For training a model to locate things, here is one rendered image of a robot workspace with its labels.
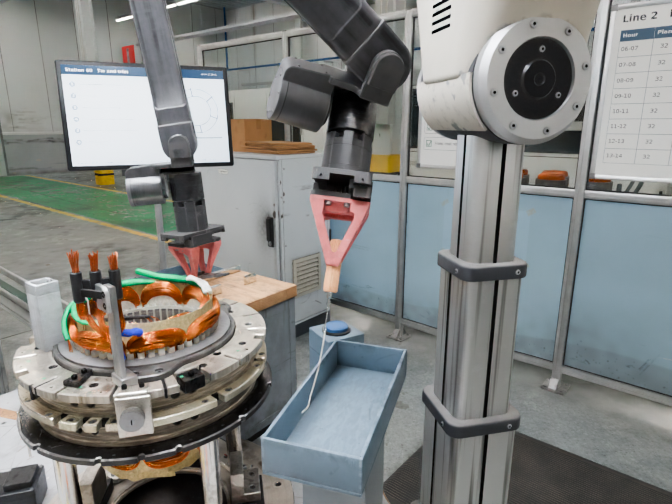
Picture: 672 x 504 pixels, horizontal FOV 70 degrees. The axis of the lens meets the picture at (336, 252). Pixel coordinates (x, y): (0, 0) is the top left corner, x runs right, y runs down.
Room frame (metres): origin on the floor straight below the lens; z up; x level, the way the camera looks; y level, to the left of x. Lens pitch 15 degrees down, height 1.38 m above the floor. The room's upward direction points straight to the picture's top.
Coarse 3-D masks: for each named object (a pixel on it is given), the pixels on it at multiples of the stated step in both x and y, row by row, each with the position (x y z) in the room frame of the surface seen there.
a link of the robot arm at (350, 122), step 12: (336, 96) 0.59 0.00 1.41; (348, 96) 0.58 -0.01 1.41; (336, 108) 0.58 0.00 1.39; (348, 108) 0.57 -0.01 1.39; (360, 108) 0.57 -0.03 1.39; (372, 108) 0.59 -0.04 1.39; (336, 120) 0.57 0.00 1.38; (348, 120) 0.57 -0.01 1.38; (360, 120) 0.57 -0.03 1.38; (372, 120) 0.58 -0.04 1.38; (360, 132) 0.57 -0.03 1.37; (372, 132) 0.58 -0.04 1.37
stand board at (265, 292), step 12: (228, 276) 0.98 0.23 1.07; (240, 276) 0.98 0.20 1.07; (228, 288) 0.90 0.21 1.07; (240, 288) 0.90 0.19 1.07; (252, 288) 0.90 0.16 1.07; (264, 288) 0.90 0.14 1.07; (276, 288) 0.90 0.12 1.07; (288, 288) 0.90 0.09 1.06; (240, 300) 0.83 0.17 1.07; (252, 300) 0.83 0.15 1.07; (264, 300) 0.85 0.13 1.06; (276, 300) 0.87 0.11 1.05
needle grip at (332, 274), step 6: (330, 240) 0.54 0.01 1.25; (336, 240) 0.53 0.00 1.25; (336, 246) 0.53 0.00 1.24; (330, 270) 0.52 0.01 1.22; (336, 270) 0.52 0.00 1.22; (330, 276) 0.52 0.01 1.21; (336, 276) 0.52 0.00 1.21; (324, 282) 0.52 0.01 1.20; (330, 282) 0.51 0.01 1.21; (336, 282) 0.52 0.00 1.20; (324, 288) 0.51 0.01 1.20; (330, 288) 0.51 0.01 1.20; (336, 288) 0.51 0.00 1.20
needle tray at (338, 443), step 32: (352, 352) 0.65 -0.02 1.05; (384, 352) 0.64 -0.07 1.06; (320, 384) 0.59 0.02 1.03; (352, 384) 0.61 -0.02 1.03; (384, 384) 0.61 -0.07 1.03; (288, 416) 0.49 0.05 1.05; (320, 416) 0.53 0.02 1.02; (352, 416) 0.53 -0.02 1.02; (384, 416) 0.49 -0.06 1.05; (288, 448) 0.42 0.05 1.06; (320, 448) 0.41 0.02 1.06; (352, 448) 0.47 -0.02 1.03; (320, 480) 0.41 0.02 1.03; (352, 480) 0.40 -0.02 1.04
